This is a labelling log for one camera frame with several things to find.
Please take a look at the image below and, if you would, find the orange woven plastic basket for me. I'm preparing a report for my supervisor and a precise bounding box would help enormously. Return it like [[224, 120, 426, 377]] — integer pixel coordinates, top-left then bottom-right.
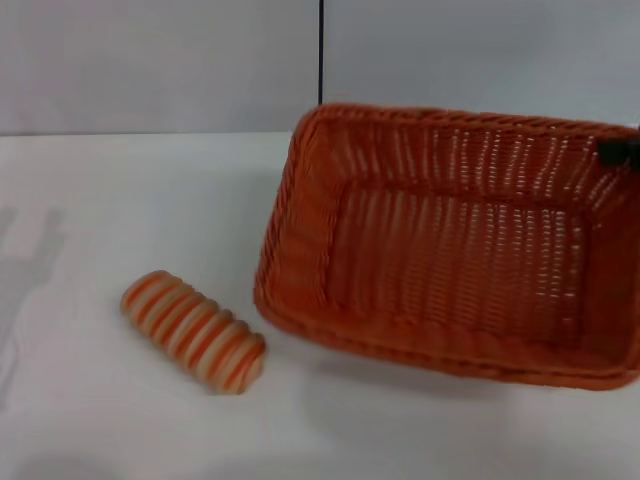
[[253, 103, 640, 390]]

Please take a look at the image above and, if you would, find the orange striped bread roll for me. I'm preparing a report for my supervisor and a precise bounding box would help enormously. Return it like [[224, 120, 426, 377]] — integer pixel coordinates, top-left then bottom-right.
[[119, 269, 267, 396]]

